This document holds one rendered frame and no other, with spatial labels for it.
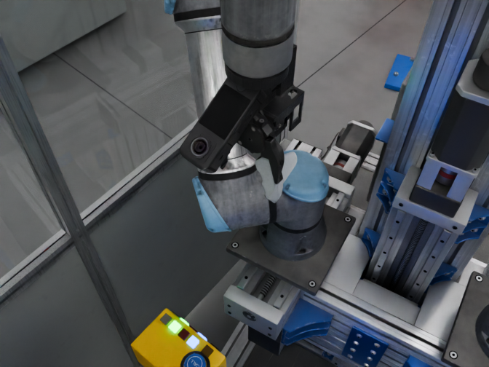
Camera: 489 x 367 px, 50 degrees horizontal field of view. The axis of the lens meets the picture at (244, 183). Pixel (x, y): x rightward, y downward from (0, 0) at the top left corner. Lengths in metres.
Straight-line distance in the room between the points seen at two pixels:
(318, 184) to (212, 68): 0.29
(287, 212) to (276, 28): 0.56
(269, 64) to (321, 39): 2.92
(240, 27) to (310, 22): 3.08
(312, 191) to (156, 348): 0.42
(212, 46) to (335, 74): 2.29
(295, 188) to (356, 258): 0.37
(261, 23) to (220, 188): 0.52
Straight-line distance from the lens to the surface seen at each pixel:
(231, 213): 0.99
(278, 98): 0.63
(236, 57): 0.54
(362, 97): 3.09
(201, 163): 0.58
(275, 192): 0.67
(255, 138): 0.62
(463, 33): 0.89
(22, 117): 1.02
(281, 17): 0.52
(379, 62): 3.35
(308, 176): 1.01
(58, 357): 1.64
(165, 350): 1.05
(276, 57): 0.54
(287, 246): 1.13
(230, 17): 0.52
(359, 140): 1.47
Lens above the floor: 2.04
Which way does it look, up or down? 52 degrees down
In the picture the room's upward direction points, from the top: straight up
